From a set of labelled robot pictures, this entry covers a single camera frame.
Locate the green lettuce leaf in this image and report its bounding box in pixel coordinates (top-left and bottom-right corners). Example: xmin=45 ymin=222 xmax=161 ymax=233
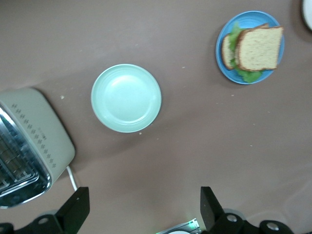
xmin=229 ymin=21 xmax=264 ymax=84

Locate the beige chrome-topped toaster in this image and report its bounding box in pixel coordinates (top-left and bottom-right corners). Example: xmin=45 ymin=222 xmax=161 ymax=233
xmin=0 ymin=87 xmax=76 ymax=210

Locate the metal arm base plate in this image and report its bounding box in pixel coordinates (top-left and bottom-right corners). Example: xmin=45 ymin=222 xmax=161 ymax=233
xmin=156 ymin=217 xmax=203 ymax=234

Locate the white toaster power cord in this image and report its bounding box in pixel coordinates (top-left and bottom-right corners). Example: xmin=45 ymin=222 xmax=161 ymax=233
xmin=65 ymin=165 xmax=79 ymax=192

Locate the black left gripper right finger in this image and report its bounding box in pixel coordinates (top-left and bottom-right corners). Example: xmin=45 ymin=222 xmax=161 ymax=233
xmin=200 ymin=186 xmax=293 ymax=234

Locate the light green plate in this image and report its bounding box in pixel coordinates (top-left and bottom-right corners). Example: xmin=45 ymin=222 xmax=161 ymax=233
xmin=90 ymin=63 xmax=162 ymax=134

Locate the blue plate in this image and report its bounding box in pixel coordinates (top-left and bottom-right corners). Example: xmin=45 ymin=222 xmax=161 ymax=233
xmin=215 ymin=10 xmax=286 ymax=85

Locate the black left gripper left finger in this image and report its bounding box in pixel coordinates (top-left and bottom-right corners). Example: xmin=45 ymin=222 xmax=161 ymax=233
xmin=0 ymin=186 xmax=90 ymax=234

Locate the beige plate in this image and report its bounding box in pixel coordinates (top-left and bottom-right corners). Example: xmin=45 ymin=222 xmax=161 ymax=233
xmin=301 ymin=0 xmax=312 ymax=31

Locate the brown bread slice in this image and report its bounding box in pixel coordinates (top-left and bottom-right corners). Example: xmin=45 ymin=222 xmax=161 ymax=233
xmin=221 ymin=22 xmax=270 ymax=71
xmin=235 ymin=26 xmax=285 ymax=72

